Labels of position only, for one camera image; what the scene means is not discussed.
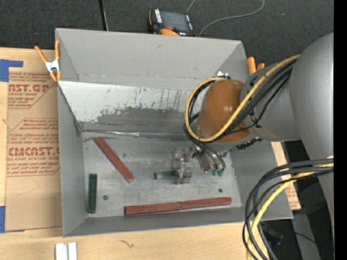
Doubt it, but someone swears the dark green block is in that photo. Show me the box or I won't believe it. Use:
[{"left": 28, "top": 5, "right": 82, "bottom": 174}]
[
  {"left": 87, "top": 173, "right": 98, "bottom": 214},
  {"left": 153, "top": 171, "right": 178, "bottom": 180}
]

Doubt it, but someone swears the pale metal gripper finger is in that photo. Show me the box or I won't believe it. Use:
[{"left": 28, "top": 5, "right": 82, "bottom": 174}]
[
  {"left": 177, "top": 171, "right": 194, "bottom": 185},
  {"left": 171, "top": 148, "right": 194, "bottom": 172}
]

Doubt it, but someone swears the brown cardboard board, red print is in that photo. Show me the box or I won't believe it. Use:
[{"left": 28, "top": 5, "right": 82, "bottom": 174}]
[{"left": 0, "top": 47, "right": 302, "bottom": 233}]

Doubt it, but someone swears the red-brown flat block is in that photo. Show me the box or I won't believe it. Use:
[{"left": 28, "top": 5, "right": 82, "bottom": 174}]
[
  {"left": 94, "top": 136, "right": 135, "bottom": 184},
  {"left": 124, "top": 202, "right": 182, "bottom": 216},
  {"left": 180, "top": 197, "right": 233, "bottom": 211}
]

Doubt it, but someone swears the grey metal bin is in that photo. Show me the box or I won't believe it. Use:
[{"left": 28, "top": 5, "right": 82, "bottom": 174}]
[{"left": 55, "top": 28, "right": 295, "bottom": 238}]

